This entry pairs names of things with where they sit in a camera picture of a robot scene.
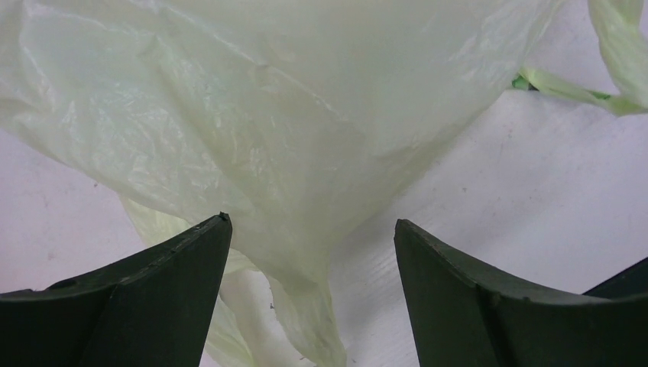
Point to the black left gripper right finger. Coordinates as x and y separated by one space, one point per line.
465 312

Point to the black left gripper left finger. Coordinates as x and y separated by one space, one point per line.
152 308

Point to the pale green plastic grocery bag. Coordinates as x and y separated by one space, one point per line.
301 119

